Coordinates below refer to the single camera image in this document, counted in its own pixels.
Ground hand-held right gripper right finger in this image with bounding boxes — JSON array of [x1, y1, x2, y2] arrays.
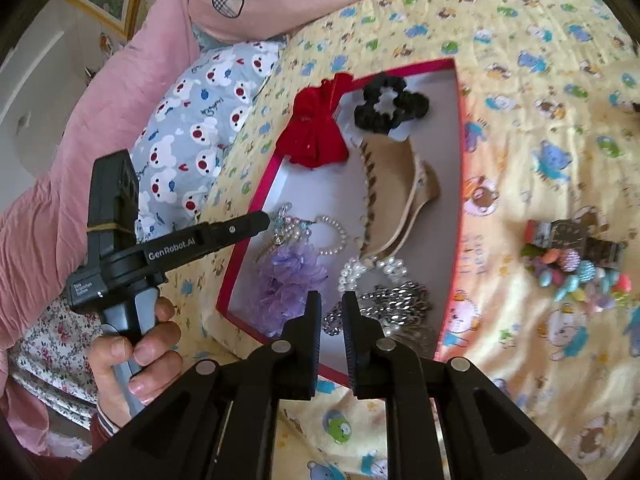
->
[[341, 290, 586, 480]]

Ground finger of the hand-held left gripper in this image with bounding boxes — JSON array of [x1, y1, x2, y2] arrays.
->
[[169, 210, 272, 257]]

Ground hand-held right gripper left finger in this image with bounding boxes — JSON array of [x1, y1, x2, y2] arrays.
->
[[70, 290, 323, 480]]

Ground silver chain bracelet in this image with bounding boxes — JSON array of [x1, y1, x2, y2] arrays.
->
[[322, 282, 436, 347]]

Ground purple ruffled scrunchie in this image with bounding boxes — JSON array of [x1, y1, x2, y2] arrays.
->
[[257, 244, 328, 336]]

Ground white pearl bracelet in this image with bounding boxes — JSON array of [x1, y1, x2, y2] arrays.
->
[[339, 256, 407, 292]]

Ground small pearl necklace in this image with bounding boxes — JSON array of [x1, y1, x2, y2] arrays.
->
[[314, 215, 347, 257]]

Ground red velvet hair bow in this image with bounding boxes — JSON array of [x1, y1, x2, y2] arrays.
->
[[274, 72, 355, 167]]

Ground beige hair claw clip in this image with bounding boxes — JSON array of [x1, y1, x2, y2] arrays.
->
[[357, 132, 442, 261]]

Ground black scrunchie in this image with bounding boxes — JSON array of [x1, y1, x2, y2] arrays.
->
[[354, 72, 430, 136]]

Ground red box with white inside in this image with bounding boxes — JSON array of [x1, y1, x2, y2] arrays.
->
[[215, 57, 468, 386]]

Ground person's left forearm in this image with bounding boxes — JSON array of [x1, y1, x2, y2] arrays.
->
[[87, 400, 123, 456]]

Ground person's left hand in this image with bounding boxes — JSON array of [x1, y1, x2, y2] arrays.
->
[[89, 296, 183, 431]]

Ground pink velvet blanket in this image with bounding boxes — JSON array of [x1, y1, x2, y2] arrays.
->
[[0, 0, 201, 461]]

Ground blue bear print pillow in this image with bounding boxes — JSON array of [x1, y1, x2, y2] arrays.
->
[[132, 40, 286, 246]]

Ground floral cloth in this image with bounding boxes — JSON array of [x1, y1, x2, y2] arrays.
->
[[10, 300, 101, 418]]

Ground dark patterned hair clip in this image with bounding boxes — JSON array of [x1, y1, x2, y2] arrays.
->
[[550, 219, 627, 264]]

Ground yellow bear print blanket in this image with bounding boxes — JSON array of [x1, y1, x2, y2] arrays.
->
[[170, 0, 640, 480]]

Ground colourful bead bracelet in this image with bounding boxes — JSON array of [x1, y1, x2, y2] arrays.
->
[[520, 247, 632, 311]]

